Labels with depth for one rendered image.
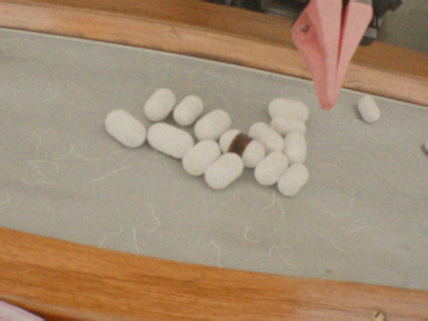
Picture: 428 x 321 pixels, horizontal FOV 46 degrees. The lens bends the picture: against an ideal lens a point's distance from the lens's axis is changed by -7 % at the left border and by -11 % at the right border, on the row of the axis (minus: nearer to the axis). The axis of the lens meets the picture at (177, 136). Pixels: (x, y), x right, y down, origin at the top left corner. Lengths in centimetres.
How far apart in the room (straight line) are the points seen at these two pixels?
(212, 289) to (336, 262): 11
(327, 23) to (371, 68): 24
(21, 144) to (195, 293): 19
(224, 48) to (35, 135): 24
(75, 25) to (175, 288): 36
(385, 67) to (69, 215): 41
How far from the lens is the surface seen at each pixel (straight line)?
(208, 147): 41
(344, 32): 40
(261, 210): 40
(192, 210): 38
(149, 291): 29
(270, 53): 59
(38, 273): 30
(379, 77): 63
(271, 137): 44
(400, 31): 271
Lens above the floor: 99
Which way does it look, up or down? 35 degrees down
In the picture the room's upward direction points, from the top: 12 degrees clockwise
